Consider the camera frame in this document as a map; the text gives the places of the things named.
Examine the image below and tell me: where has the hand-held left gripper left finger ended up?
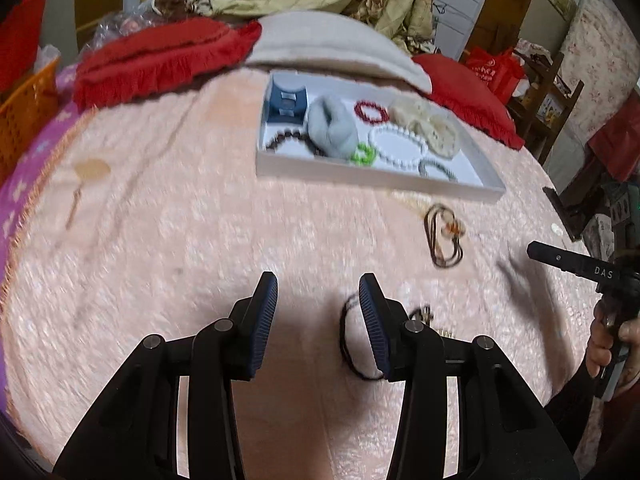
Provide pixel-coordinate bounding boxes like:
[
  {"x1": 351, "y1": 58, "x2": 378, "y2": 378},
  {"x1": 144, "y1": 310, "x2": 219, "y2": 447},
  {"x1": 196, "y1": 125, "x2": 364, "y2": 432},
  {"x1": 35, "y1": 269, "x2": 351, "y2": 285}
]
[{"x1": 52, "y1": 271, "x2": 279, "y2": 480}]

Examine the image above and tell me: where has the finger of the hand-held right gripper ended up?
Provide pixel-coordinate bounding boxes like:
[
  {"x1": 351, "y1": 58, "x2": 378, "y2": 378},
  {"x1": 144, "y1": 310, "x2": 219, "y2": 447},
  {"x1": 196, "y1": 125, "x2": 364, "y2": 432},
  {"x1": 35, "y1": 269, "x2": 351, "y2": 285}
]
[{"x1": 526, "y1": 241, "x2": 640, "y2": 284}]

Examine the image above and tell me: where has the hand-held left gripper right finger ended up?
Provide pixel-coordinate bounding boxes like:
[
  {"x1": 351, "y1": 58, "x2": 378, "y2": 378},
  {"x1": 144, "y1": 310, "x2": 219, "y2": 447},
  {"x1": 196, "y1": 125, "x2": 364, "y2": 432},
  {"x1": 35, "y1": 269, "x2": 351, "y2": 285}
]
[{"x1": 358, "y1": 273, "x2": 581, "y2": 480}]

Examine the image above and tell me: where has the black cord necklace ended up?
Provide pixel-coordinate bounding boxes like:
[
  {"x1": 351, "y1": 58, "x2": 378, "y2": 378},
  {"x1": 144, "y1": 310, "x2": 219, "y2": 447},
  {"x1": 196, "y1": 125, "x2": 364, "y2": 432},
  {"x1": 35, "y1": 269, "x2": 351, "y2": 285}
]
[{"x1": 339, "y1": 294, "x2": 388, "y2": 381}]

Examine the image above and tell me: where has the cord necklace with amber pendant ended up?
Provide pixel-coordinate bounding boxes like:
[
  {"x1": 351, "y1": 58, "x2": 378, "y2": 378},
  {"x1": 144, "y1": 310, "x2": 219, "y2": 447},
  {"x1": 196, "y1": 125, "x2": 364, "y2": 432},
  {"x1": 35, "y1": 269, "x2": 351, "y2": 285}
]
[{"x1": 422, "y1": 203, "x2": 468, "y2": 268}]

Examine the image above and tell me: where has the white shallow box tray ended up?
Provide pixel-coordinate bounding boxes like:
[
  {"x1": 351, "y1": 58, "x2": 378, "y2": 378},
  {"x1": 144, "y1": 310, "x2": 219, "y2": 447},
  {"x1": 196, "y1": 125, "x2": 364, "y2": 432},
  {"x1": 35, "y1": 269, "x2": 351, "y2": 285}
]
[{"x1": 256, "y1": 71, "x2": 507, "y2": 204}]

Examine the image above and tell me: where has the dark green bead bracelet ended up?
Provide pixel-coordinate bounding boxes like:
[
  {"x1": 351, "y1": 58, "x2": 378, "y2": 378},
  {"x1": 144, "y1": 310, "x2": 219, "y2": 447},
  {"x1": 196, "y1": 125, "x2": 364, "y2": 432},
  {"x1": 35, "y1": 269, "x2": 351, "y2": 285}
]
[{"x1": 417, "y1": 157, "x2": 458, "y2": 183}]

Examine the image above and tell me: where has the bright green bracelet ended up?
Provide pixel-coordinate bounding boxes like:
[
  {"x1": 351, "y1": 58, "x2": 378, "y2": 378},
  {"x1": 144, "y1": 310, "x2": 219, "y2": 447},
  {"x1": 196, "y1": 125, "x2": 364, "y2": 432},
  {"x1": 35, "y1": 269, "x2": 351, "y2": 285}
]
[{"x1": 348, "y1": 143, "x2": 378, "y2": 166}]

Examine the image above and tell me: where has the cream shell necklace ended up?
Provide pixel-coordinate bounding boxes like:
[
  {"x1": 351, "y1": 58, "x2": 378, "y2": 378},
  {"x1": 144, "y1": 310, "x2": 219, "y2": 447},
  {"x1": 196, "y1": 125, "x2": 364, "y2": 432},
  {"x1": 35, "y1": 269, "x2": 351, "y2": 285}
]
[{"x1": 387, "y1": 97, "x2": 461, "y2": 157}]

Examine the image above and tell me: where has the brown bead bracelet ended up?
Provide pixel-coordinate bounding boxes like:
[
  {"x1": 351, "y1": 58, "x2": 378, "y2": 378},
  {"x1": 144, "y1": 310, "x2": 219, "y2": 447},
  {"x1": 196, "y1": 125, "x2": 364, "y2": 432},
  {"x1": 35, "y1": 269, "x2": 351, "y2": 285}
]
[{"x1": 264, "y1": 130, "x2": 321, "y2": 153}]

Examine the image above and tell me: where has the white bead bracelet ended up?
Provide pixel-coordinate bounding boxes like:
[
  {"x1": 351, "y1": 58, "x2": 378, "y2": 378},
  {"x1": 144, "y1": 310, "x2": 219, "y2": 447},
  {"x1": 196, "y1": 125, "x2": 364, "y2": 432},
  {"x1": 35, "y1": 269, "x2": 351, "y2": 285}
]
[{"x1": 368, "y1": 125, "x2": 430, "y2": 166}]

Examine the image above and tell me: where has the grey cloth pouch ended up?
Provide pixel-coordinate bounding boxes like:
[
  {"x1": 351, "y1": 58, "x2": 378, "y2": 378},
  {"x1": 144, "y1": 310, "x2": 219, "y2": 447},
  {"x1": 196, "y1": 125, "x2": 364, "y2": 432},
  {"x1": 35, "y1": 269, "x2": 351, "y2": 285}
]
[{"x1": 306, "y1": 96, "x2": 362, "y2": 158}]

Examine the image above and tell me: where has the blue jewelry box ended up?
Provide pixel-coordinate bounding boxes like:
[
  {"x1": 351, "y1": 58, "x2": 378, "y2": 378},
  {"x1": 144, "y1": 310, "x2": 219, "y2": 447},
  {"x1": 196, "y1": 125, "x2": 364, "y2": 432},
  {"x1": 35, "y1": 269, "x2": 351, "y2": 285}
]
[{"x1": 267, "y1": 82, "x2": 308, "y2": 126}]

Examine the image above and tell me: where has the red bead bracelet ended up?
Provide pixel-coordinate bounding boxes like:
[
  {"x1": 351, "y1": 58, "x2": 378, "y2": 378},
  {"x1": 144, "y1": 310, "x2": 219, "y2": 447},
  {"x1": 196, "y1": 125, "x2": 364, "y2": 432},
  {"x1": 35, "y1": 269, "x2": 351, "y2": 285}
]
[{"x1": 354, "y1": 100, "x2": 391, "y2": 124}]

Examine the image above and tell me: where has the person's right forearm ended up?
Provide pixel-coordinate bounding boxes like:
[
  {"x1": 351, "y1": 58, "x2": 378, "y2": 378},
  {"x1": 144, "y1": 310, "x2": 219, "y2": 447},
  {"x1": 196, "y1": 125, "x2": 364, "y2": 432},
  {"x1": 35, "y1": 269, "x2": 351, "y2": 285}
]
[{"x1": 542, "y1": 360, "x2": 640, "y2": 480}]

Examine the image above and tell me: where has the person's right hand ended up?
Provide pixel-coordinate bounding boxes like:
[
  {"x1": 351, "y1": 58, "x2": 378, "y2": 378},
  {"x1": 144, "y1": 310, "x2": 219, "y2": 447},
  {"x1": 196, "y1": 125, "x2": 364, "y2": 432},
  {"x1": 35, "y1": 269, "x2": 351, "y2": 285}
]
[{"x1": 585, "y1": 302, "x2": 640, "y2": 400}]

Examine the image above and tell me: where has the dark wooden stand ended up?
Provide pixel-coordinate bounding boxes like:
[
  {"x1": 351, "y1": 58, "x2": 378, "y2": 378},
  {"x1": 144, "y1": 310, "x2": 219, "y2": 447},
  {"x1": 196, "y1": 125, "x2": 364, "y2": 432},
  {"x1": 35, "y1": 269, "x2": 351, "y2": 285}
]
[{"x1": 542, "y1": 157, "x2": 613, "y2": 242}]

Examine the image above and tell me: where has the red cloth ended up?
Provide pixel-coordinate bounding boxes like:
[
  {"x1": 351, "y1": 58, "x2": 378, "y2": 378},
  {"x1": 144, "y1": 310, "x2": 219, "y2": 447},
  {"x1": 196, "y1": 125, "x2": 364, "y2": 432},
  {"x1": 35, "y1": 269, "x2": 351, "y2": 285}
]
[{"x1": 587, "y1": 105, "x2": 640, "y2": 181}]

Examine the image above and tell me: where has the pink floral mattress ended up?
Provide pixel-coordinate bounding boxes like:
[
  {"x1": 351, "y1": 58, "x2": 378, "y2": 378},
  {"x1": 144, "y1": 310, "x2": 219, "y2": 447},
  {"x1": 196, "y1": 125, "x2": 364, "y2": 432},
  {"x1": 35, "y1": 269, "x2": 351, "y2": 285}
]
[{"x1": 557, "y1": 0, "x2": 640, "y2": 141}]

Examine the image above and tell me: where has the wooden chair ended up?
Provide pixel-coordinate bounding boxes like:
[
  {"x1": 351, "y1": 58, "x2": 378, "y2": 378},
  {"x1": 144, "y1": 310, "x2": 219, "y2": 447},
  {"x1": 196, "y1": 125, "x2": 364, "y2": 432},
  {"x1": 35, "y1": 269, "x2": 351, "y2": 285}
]
[{"x1": 505, "y1": 52, "x2": 585, "y2": 163}]

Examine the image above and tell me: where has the red paper bag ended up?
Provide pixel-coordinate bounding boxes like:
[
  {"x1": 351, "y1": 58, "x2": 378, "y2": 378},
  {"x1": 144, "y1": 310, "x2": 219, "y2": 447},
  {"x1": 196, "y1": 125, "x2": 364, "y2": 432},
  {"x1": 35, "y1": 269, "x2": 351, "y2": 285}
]
[{"x1": 465, "y1": 46, "x2": 527, "y2": 107}]

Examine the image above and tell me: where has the red fringed pillow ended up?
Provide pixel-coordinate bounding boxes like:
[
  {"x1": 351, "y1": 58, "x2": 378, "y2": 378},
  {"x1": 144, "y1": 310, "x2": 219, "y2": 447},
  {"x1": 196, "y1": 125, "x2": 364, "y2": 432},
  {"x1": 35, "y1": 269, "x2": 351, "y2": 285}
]
[{"x1": 412, "y1": 54, "x2": 525, "y2": 150}]

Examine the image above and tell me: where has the purple floral bed sheet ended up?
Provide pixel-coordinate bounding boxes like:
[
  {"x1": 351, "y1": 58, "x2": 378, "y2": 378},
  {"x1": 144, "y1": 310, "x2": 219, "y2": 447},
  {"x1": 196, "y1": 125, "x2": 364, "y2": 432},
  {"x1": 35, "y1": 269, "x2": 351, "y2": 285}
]
[{"x1": 0, "y1": 67, "x2": 86, "y2": 411}]

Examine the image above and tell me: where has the beige cushion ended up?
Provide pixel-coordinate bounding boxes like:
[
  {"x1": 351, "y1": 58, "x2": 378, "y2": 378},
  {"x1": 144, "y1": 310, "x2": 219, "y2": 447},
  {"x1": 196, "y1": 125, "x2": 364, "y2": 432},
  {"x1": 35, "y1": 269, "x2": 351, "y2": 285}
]
[{"x1": 245, "y1": 11, "x2": 433, "y2": 95}]

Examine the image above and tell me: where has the red ruffled pillow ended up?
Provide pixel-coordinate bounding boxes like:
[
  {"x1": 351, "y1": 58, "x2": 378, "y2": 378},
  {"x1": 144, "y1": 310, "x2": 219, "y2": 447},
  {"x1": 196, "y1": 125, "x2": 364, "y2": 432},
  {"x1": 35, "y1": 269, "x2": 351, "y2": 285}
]
[{"x1": 72, "y1": 16, "x2": 263, "y2": 111}]

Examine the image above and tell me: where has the orange plastic basket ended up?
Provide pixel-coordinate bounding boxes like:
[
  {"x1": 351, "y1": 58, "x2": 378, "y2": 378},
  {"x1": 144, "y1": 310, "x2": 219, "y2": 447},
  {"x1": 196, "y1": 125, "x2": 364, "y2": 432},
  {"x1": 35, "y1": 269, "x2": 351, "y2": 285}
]
[{"x1": 0, "y1": 57, "x2": 61, "y2": 181}]

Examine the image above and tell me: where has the clear plastic bag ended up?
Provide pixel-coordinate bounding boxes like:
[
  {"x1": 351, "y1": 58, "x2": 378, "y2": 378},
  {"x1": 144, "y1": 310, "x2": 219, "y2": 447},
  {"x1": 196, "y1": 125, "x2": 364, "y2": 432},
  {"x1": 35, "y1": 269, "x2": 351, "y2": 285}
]
[{"x1": 87, "y1": 7, "x2": 161, "y2": 53}]

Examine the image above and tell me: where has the red flat lid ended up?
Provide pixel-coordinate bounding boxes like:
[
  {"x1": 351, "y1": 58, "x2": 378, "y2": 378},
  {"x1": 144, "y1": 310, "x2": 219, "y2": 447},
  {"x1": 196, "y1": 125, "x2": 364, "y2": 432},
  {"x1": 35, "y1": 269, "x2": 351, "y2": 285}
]
[{"x1": 0, "y1": 0, "x2": 48, "y2": 93}]

